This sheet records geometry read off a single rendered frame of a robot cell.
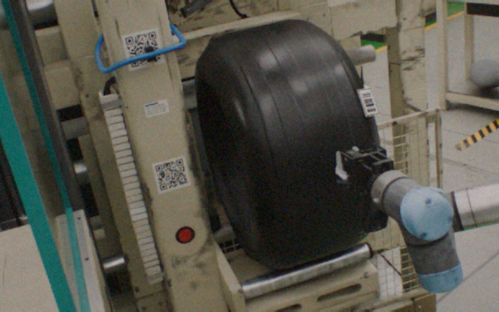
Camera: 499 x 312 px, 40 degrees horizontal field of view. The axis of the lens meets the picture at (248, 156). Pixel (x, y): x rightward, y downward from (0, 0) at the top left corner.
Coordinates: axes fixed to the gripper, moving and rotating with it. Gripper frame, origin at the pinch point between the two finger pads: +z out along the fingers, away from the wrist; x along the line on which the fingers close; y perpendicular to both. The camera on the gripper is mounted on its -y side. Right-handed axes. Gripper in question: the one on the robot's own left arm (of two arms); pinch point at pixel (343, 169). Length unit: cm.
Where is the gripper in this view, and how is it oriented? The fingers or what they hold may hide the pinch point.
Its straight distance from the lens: 140.3
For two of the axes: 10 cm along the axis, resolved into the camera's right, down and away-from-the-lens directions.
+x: -9.4, 2.6, -2.2
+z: -2.9, -2.6, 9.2
